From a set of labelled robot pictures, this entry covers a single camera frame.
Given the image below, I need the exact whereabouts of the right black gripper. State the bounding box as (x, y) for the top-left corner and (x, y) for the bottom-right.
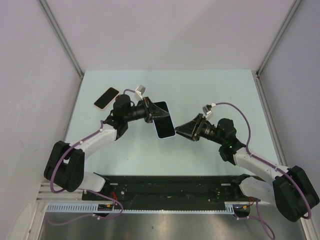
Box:
(175, 113), (225, 145)

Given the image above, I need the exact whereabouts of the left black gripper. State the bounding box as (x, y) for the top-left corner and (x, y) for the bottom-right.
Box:
(123, 96), (169, 124)

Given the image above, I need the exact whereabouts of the phone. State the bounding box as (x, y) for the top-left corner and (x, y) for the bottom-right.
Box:
(153, 115), (176, 140)
(93, 87), (120, 110)

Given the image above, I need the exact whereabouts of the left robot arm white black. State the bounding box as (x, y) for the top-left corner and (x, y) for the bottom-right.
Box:
(43, 94), (170, 200)

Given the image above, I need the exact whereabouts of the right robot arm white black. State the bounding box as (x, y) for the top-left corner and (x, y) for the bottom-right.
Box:
(175, 114), (320, 222)

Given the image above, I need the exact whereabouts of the phone in pink case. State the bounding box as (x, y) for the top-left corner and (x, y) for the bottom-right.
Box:
(93, 87), (120, 110)

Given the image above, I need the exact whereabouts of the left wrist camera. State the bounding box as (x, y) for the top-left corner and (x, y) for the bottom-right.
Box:
(134, 85), (146, 101)

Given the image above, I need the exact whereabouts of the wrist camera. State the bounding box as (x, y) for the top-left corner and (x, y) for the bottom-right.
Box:
(134, 85), (146, 101)
(202, 103), (216, 118)

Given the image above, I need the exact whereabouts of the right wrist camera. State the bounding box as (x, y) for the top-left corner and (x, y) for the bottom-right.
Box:
(202, 103), (216, 118)

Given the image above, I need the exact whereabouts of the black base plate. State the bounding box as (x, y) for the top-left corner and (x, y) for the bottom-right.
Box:
(81, 174), (257, 212)

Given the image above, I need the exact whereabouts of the right aluminium corner post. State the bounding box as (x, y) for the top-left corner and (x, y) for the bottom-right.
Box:
(256, 0), (305, 76)

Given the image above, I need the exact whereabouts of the aluminium corner post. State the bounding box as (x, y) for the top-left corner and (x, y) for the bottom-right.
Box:
(256, 0), (305, 76)
(37, 0), (84, 80)

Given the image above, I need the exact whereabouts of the right aluminium side rail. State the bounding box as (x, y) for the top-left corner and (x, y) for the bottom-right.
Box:
(252, 71), (288, 165)

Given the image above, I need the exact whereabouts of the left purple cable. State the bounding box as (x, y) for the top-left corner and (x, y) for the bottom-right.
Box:
(47, 88), (137, 226)

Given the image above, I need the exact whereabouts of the purple cable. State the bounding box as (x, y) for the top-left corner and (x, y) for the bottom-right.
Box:
(47, 88), (137, 226)
(211, 101), (313, 238)

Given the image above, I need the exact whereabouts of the white slotted cable duct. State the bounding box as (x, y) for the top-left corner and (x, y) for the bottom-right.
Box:
(46, 201), (237, 215)

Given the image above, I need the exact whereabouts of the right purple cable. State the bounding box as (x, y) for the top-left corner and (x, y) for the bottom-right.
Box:
(211, 101), (313, 238)

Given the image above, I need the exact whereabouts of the left aluminium corner post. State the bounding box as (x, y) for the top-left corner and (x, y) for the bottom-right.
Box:
(37, 0), (84, 80)

